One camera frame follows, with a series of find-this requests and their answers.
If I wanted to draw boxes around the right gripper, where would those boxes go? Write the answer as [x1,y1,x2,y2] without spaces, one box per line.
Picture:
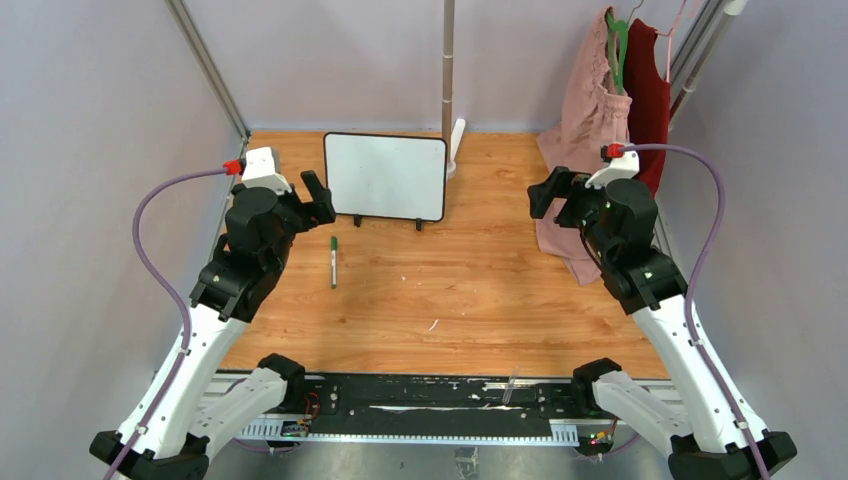
[528,166,617,262]

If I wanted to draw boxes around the green whiteboard marker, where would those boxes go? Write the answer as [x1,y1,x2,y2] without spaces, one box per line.
[330,236,338,289]

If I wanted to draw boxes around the white whiteboard black frame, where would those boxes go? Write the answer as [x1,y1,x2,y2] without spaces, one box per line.
[323,132,448,224]

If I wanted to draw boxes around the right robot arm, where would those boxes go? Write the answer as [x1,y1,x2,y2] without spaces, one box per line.
[527,167,797,479]

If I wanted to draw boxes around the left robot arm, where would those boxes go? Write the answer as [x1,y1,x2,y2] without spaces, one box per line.
[89,170,336,479]

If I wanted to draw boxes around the pink shorts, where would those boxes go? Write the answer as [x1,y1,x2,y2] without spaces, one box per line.
[536,6,631,286]

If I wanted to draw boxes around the white rack foot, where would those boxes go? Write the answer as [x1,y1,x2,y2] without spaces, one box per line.
[446,118,466,180]

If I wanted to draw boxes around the red garment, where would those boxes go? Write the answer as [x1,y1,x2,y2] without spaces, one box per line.
[622,18,672,199]

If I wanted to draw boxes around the green hanger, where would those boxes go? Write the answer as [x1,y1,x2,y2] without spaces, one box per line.
[604,8,629,95]

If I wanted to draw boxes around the pink hanger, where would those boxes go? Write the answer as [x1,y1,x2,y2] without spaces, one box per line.
[657,0,701,84]

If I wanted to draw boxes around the clear plastic tube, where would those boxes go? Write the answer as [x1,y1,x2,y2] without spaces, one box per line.
[501,366,520,406]

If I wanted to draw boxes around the clothes rack pole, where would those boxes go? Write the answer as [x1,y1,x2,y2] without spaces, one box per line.
[441,0,456,161]

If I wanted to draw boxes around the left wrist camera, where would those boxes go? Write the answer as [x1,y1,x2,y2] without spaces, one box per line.
[241,146,292,195]

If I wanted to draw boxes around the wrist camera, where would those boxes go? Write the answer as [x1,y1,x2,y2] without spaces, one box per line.
[585,151,640,189]
[241,146,292,195]

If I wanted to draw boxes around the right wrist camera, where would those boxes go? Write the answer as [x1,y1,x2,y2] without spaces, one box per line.
[585,151,640,189]

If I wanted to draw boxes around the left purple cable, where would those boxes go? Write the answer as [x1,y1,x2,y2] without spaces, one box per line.
[102,158,244,480]

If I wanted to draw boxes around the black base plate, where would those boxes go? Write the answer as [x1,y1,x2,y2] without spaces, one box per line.
[273,372,612,439]

